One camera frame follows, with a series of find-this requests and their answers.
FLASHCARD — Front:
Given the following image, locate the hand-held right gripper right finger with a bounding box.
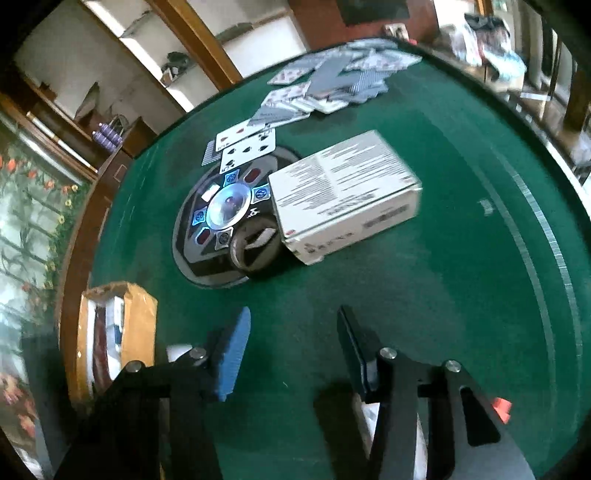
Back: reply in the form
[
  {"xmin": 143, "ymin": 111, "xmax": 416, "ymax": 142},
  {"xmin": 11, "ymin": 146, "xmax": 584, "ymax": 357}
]
[{"xmin": 336, "ymin": 305, "xmax": 536, "ymax": 480}]

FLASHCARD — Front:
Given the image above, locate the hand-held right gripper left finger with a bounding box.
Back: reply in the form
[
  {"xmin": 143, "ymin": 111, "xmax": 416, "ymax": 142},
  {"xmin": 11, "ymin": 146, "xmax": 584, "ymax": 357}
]
[{"xmin": 53, "ymin": 306, "xmax": 252, "ymax": 480}]

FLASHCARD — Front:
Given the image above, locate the brown cardboard box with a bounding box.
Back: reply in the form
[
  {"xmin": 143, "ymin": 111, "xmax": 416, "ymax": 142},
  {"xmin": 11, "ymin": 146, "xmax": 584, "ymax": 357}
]
[{"xmin": 76, "ymin": 281, "xmax": 158, "ymax": 407}]

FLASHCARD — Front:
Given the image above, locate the large white printed box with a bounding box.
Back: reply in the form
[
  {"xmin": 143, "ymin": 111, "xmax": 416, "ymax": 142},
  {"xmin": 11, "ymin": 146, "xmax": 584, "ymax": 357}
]
[{"xmin": 268, "ymin": 130, "xmax": 423, "ymax": 267}]

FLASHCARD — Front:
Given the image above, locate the round table control panel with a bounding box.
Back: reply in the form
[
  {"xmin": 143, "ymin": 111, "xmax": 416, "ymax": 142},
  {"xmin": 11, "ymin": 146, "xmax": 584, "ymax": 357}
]
[{"xmin": 172, "ymin": 145, "xmax": 303, "ymax": 289}]

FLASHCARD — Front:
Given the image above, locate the white bottle with orange cap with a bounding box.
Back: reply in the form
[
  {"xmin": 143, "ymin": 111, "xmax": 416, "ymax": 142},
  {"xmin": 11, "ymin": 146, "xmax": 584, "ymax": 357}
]
[{"xmin": 365, "ymin": 397, "xmax": 512, "ymax": 480}]

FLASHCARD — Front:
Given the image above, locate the low wooden cabinet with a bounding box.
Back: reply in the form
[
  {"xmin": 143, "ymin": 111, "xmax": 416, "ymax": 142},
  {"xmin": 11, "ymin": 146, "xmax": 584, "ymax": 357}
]
[{"xmin": 108, "ymin": 117, "xmax": 155, "ymax": 160}]

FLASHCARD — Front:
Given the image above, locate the pile of playing cards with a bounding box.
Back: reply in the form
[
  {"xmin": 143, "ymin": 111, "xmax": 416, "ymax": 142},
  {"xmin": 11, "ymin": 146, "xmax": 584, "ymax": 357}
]
[{"xmin": 202, "ymin": 38, "xmax": 423, "ymax": 171}]

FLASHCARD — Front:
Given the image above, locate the dark ornament on shelf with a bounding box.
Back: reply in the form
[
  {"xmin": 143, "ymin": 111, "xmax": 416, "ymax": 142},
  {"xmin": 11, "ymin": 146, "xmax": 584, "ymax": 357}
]
[{"xmin": 161, "ymin": 52, "xmax": 190, "ymax": 86}]

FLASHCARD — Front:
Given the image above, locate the pile of plastic bags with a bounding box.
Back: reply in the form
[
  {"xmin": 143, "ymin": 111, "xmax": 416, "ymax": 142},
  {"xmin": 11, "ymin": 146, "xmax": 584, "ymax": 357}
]
[{"xmin": 438, "ymin": 11, "xmax": 527, "ymax": 84}]

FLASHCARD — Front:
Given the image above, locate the flower wall poster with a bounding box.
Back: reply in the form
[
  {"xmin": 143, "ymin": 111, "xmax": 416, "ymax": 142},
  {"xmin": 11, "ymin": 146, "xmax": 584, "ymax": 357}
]
[{"xmin": 0, "ymin": 115, "xmax": 93, "ymax": 462}]

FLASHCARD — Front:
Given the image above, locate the white wall shelf unit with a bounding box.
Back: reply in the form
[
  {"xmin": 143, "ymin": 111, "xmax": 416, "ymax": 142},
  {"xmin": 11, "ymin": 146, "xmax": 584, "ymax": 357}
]
[{"xmin": 14, "ymin": 0, "xmax": 305, "ymax": 121}]

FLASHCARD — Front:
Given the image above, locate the dark framed wall panel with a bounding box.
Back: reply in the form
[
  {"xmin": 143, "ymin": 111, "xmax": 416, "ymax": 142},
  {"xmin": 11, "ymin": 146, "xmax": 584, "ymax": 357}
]
[{"xmin": 337, "ymin": 0, "xmax": 407, "ymax": 26}]

